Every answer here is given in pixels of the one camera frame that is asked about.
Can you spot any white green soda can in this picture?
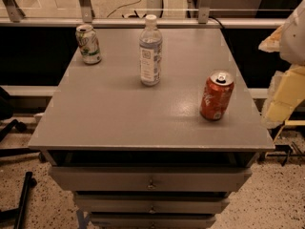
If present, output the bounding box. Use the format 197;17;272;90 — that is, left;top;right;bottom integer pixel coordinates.
75;24;102;65

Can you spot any metal railing frame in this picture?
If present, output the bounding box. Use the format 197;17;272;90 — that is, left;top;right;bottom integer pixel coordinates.
0;0;285;29

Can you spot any red cola can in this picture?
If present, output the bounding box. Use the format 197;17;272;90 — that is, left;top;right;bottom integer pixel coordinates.
200;70;234;121

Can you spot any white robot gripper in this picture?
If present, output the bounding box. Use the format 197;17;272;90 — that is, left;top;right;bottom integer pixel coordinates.
258;0;305;129

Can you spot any black metal bar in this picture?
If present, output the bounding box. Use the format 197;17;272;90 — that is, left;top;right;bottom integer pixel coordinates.
0;172;37;229

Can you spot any top grey drawer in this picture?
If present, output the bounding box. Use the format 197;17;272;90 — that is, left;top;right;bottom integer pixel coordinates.
50;167;252;192

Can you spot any grey drawer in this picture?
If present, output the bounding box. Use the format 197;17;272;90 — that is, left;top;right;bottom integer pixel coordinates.
91;214;215;229
50;167;252;192
74;194;230;214

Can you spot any yellow cable on floor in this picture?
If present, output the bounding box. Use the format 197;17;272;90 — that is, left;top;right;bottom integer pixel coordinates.
106;0;148;19

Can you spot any grey drawer cabinet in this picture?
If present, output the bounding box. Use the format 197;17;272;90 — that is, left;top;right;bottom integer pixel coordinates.
28;27;276;229

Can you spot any middle grey drawer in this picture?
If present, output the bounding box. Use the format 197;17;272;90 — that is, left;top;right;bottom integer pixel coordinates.
74;194;230;214

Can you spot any black chair base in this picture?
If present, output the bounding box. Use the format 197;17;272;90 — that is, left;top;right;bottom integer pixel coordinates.
0;87;47;162

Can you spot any yellow metal stand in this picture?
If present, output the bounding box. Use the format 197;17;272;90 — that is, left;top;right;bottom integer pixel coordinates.
258;119;305;167

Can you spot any bottom grey drawer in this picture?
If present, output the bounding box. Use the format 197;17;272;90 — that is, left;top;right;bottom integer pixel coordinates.
91;214;215;229

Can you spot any clear blue-label plastic bottle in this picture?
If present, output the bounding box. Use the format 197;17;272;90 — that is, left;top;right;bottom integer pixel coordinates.
139;14;163;86

